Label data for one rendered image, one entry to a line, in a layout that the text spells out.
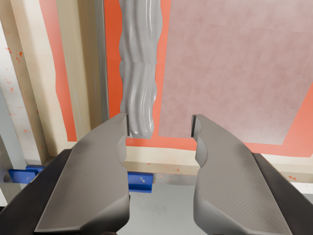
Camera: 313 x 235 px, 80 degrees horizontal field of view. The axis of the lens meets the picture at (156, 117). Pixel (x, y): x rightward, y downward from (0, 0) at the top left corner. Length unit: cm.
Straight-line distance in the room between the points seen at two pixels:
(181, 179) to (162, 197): 165
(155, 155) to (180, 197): 169
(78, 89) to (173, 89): 19
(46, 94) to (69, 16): 22
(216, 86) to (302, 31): 17
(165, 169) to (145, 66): 26
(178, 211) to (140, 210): 42
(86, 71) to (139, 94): 14
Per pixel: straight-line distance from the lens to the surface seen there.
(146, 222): 249
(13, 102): 47
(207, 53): 39
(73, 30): 29
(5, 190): 58
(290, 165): 61
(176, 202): 220
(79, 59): 29
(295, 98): 49
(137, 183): 49
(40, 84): 46
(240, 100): 44
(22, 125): 49
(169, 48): 38
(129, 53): 38
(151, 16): 36
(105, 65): 35
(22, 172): 55
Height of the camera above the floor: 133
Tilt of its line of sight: 61 degrees down
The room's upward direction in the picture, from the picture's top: 179 degrees counter-clockwise
